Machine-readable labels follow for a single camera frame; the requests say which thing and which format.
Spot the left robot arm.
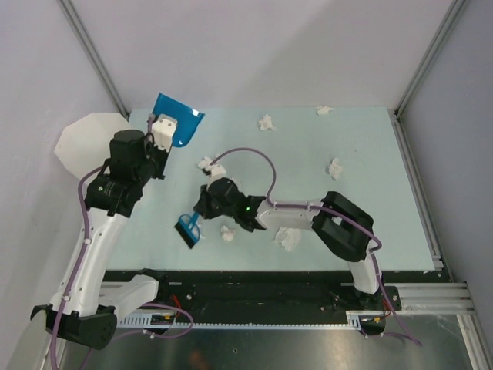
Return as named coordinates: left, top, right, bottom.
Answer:
left=32, top=128, right=174, bottom=350

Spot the paper scrap left upper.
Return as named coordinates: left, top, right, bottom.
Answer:
left=197, top=156, right=226, bottom=178

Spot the large paper scrap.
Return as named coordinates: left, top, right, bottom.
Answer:
left=273, top=227, right=301, bottom=252

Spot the blue dustpan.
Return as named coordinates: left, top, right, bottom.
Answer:
left=152, top=93, right=205, bottom=148

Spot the grey cable duct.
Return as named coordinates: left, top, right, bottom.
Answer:
left=115, top=310, right=365, bottom=331

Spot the paper scrap lower centre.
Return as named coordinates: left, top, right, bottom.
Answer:
left=220, top=225, right=236, bottom=242

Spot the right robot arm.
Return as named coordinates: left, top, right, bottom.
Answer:
left=193, top=177, right=384, bottom=309

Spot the paper scrap top centre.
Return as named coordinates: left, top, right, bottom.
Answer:
left=257, top=114, right=277, bottom=131

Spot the blue hand brush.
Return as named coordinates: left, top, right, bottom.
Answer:
left=175, top=212, right=201, bottom=249

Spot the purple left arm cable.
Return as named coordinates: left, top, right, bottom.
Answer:
left=48, top=115, right=196, bottom=370

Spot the translucent white waste bin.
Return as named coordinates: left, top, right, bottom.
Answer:
left=54, top=113, right=131, bottom=180

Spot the paper scrap top right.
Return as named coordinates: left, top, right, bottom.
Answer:
left=315, top=106, right=334, bottom=116

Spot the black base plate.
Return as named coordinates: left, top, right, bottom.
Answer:
left=147, top=271, right=402, bottom=327

